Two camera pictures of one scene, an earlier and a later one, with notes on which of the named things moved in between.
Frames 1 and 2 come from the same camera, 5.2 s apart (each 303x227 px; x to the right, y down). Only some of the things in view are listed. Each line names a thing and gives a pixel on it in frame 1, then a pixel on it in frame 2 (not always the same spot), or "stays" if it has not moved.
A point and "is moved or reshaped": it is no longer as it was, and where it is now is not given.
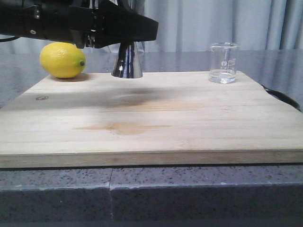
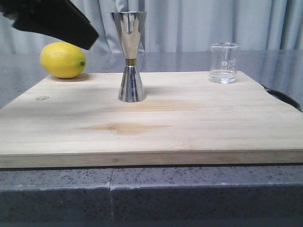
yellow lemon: (63, 60) stays
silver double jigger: (128, 65) is moved or reshaped
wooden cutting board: (165, 117) stays
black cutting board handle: (283, 97) stays
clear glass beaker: (223, 62) stays
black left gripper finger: (114, 24) → (59, 21)
